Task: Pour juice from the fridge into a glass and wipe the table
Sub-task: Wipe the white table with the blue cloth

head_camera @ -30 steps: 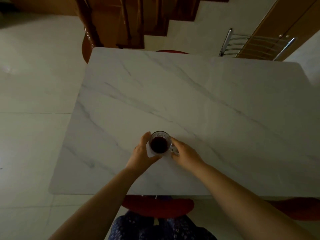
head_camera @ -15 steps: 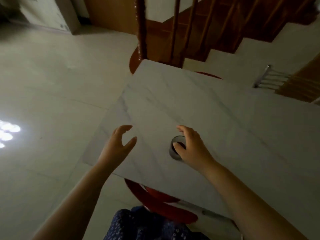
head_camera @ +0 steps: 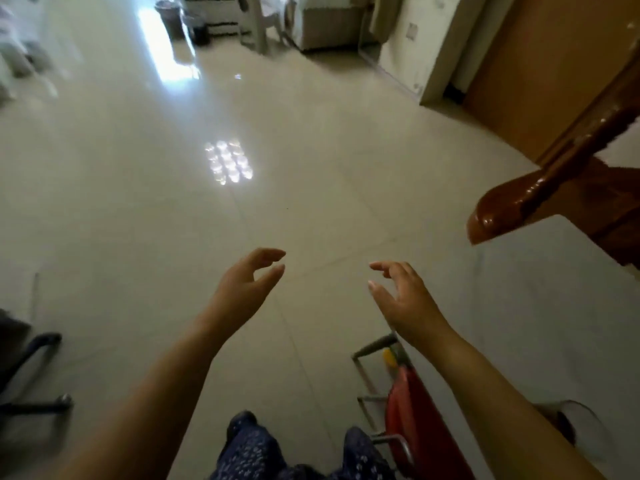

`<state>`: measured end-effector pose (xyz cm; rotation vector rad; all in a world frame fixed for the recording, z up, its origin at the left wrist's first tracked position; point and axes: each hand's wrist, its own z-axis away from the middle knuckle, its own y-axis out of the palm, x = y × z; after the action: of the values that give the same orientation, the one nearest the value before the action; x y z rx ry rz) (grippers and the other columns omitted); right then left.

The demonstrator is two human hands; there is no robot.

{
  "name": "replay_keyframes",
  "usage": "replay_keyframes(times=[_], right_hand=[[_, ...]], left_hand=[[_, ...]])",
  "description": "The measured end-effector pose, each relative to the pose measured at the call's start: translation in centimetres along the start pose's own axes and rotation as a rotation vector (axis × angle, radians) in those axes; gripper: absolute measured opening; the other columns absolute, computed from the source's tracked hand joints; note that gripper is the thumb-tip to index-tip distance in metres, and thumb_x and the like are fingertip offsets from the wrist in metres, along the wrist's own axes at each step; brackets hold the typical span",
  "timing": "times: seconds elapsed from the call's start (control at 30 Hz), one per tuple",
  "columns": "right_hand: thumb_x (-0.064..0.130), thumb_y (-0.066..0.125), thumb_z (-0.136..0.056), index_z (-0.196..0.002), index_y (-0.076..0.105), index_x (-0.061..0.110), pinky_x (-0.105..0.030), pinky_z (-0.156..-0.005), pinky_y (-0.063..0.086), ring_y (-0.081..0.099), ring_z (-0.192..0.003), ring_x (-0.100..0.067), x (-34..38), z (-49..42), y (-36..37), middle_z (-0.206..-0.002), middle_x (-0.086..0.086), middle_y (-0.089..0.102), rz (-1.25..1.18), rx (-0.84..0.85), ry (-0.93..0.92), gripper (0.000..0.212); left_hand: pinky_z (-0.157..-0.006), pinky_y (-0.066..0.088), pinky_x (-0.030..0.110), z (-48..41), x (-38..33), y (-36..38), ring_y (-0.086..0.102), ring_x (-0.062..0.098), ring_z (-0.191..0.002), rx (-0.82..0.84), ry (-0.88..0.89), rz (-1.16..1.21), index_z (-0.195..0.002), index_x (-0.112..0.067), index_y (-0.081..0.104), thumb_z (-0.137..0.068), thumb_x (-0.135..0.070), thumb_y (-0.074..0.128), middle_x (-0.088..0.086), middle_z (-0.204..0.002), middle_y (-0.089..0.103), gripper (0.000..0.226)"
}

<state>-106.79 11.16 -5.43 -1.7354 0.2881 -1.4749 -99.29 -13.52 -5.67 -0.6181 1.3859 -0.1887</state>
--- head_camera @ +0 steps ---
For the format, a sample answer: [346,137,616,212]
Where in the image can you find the person's left hand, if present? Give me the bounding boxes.
[202,248,287,346]

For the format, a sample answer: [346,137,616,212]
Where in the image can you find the person's right hand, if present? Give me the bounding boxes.
[367,261,455,353]

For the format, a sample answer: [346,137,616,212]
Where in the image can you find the person's left forearm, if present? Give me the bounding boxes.
[45,309,236,480]

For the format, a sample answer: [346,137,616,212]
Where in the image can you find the person's right forearm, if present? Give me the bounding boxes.
[414,326,608,480]

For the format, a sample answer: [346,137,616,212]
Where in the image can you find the blue patterned trousers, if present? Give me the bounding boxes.
[207,411,399,480]

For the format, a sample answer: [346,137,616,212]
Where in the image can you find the glossy brown wooden handrail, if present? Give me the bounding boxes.
[466,57,640,246]

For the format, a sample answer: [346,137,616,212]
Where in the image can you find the brown wooden staircase side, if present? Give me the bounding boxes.
[537,157,640,271]

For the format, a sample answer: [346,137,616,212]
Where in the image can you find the black waste bin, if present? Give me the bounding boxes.
[183,15,211,47]

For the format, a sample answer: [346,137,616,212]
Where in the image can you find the black office chair base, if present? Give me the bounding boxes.
[0,309,75,421]

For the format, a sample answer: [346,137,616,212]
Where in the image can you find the white plastic chair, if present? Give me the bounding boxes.
[237,0,287,56]

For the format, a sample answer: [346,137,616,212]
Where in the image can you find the beige sofa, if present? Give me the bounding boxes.
[289,0,372,52]

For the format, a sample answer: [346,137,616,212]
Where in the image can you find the grey waste bin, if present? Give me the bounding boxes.
[153,0,187,41]

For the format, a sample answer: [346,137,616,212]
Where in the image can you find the brown wooden door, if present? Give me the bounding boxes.
[462,0,640,163]

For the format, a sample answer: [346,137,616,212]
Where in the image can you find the red chair with metal frame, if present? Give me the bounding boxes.
[351,332,477,480]

